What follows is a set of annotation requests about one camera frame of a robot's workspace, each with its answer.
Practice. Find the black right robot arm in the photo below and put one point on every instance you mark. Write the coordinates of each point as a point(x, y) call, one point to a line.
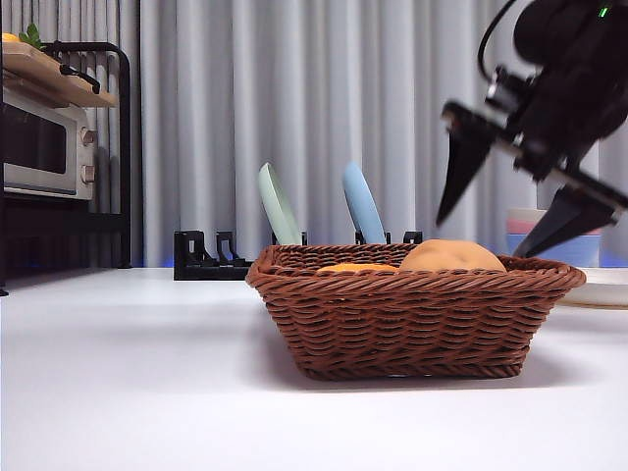
point(579, 59)

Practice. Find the brown wicker basket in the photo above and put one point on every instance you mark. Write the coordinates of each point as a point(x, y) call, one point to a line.
point(402, 324)

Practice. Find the pale blue plate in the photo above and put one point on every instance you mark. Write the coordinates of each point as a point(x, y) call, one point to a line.
point(363, 206)

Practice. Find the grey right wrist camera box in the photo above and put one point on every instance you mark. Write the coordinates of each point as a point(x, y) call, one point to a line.
point(507, 90)

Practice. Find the orange toy corn cob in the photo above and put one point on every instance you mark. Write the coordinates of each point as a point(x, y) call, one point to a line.
point(353, 268)

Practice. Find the black metal shelf frame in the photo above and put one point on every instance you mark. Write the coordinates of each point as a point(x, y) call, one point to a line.
point(125, 172)

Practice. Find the white bowl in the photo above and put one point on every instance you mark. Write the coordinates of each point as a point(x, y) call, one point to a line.
point(525, 214)

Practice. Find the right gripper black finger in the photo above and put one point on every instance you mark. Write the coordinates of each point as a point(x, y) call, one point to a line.
point(463, 167)
point(564, 221)

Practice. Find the green toy leaves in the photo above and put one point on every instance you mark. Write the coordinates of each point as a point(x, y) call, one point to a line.
point(32, 36)

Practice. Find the grey pleated curtain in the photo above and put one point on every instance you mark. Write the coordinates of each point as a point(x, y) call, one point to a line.
point(294, 98)

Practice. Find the pink bowl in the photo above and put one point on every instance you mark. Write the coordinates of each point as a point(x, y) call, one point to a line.
point(522, 227)

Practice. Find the yellow toy fruit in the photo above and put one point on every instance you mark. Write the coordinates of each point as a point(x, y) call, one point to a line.
point(10, 38)

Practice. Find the blue bowl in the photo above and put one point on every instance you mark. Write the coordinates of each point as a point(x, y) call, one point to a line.
point(579, 250)

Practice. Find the white flat plate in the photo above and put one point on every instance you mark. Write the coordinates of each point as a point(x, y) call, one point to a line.
point(608, 289)

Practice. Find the black dish rack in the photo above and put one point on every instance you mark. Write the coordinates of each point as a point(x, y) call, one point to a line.
point(191, 250)

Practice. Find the white toaster oven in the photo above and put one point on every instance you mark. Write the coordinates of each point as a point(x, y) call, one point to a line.
point(73, 147)

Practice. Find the wooden shelf board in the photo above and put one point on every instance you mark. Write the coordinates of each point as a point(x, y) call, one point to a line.
point(83, 97)

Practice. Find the tan toy potato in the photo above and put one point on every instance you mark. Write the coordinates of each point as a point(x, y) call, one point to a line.
point(451, 257)

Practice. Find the pale green plate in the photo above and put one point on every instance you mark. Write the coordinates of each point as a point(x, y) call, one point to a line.
point(279, 211)

